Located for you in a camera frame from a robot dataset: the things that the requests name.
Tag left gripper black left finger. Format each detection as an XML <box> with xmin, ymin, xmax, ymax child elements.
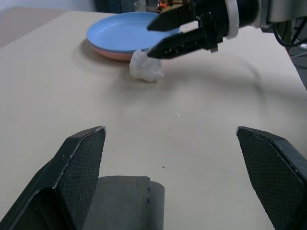
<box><xmin>0</xmin><ymin>126</ymin><xmax>107</xmax><ymax>230</ymax></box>

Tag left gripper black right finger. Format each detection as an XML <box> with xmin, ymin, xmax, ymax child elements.
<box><xmin>236</xmin><ymin>126</ymin><xmax>307</xmax><ymax>230</ymax></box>

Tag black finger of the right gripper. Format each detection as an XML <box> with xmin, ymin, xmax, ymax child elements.
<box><xmin>146</xmin><ymin>3</ymin><xmax>200</xmax><ymax>32</ymax></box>
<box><xmin>146</xmin><ymin>27</ymin><xmax>207</xmax><ymax>60</ymax></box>

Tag white paper ball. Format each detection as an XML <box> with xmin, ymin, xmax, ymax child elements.
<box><xmin>129</xmin><ymin>49</ymin><xmax>165</xmax><ymax>83</ymax></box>

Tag blue plastic plate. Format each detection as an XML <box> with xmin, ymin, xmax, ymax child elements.
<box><xmin>86</xmin><ymin>11</ymin><xmax>183</xmax><ymax>54</ymax></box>

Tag grey glasses case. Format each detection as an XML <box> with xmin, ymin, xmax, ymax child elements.
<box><xmin>83</xmin><ymin>175</ymin><xmax>166</xmax><ymax>230</ymax></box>

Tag dark ribbed object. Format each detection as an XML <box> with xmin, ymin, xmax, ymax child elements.
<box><xmin>94</xmin><ymin>0</ymin><xmax>149</xmax><ymax>14</ymax></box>

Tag pink plastic plate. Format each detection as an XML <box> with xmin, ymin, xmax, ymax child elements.
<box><xmin>87</xmin><ymin>39</ymin><xmax>144</xmax><ymax>62</ymax></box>

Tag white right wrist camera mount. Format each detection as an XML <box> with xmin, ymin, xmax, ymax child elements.
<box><xmin>224</xmin><ymin>0</ymin><xmax>240</xmax><ymax>39</ymax></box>

